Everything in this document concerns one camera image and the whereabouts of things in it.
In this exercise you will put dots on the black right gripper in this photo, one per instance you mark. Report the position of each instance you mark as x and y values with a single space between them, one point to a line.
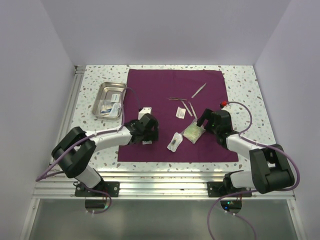
207 114

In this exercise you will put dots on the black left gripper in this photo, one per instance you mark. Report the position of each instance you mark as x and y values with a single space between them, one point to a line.
152 135

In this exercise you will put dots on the green-print long packet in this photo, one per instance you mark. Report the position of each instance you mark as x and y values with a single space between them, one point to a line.
147 142

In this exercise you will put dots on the curved steel tweezers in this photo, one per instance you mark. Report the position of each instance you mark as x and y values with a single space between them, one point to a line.
186 107
192 109

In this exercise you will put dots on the green-print glove bag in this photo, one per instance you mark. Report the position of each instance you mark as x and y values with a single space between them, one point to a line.
193 132

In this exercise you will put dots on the small white packet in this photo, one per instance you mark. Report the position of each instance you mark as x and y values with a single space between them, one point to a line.
180 113

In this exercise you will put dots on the straight steel tweezers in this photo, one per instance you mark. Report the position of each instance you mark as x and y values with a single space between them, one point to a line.
198 90

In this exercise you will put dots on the clear pouch with black item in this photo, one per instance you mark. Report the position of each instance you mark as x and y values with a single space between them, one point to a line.
175 142

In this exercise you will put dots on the clear pouch with blue label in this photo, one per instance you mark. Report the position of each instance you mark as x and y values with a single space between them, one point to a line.
110 109

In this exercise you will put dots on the white blue-print sachet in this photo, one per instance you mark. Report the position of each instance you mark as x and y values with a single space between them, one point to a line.
115 98

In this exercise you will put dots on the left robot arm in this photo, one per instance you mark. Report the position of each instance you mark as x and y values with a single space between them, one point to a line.
73 153

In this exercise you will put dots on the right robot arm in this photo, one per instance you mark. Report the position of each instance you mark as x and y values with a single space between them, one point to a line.
269 167

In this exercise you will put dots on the purple cloth mat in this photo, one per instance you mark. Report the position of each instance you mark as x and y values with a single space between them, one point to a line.
152 88

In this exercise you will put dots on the stainless steel tray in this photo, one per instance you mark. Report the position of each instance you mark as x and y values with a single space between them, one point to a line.
104 93

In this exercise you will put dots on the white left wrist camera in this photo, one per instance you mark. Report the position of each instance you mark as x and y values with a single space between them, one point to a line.
143 111

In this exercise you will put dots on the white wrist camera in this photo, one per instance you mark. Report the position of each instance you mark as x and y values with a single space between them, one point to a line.
143 111
223 104

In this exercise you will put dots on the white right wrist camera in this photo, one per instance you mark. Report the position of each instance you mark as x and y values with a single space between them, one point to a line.
223 104

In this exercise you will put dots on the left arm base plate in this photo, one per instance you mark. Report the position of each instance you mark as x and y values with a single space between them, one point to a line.
112 188

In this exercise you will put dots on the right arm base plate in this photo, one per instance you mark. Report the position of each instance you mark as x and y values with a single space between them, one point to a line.
219 189

